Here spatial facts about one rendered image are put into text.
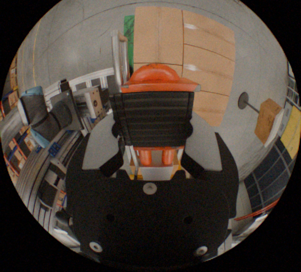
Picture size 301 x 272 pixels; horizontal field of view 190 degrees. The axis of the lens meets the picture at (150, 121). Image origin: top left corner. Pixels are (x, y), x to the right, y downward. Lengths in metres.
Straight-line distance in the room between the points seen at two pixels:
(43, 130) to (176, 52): 0.94
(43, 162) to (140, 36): 1.08
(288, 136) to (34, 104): 7.79
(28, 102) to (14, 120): 0.09
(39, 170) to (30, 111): 0.38
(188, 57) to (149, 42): 0.34
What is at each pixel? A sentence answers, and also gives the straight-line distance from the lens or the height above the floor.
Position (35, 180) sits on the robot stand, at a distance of 0.70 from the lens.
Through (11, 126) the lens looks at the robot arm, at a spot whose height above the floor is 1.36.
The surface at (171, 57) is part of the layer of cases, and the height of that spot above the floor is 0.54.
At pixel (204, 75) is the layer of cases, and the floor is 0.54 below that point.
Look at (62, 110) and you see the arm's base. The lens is 0.52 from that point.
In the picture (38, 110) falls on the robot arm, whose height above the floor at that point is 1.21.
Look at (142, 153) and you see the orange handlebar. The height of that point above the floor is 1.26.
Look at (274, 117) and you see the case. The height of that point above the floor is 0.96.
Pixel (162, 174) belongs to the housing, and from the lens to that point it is 0.21.
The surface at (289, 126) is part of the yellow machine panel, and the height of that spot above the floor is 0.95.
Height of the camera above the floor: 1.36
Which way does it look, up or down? 57 degrees down
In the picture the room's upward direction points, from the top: 178 degrees counter-clockwise
